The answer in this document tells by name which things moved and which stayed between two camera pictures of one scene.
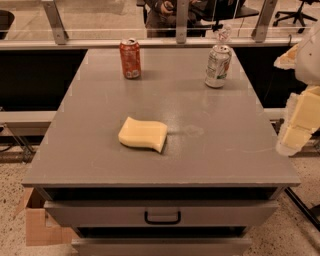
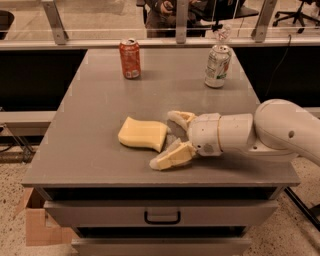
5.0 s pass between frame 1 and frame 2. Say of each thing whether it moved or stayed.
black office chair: stayed
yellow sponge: stayed
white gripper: moved
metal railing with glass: stayed
